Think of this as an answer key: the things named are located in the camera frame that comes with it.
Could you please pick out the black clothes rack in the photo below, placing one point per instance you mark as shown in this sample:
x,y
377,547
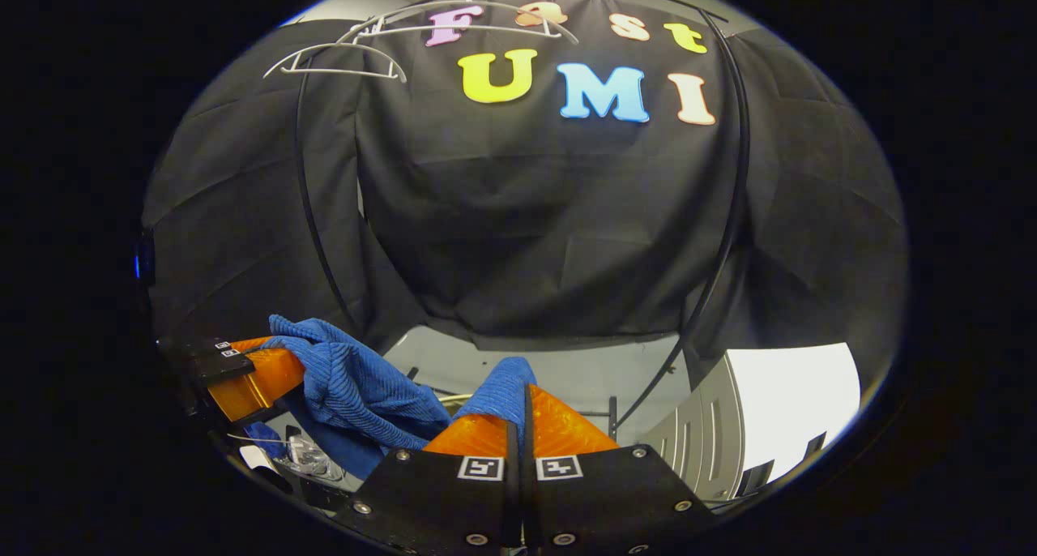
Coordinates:
x,y
733,215

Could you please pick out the black backdrop cloth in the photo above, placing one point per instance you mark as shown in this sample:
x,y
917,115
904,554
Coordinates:
x,y
527,215

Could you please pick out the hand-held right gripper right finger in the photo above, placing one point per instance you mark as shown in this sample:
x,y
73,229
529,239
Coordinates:
x,y
599,499

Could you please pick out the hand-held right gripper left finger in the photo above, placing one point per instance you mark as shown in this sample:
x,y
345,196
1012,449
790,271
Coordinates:
x,y
437,499

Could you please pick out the white cabinet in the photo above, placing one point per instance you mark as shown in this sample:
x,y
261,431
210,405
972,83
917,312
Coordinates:
x,y
794,410

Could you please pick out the white clothes hanger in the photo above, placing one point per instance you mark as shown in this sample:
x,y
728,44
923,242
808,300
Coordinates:
x,y
348,71
389,19

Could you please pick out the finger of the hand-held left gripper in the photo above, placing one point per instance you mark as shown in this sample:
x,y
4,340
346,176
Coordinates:
x,y
211,347
255,382

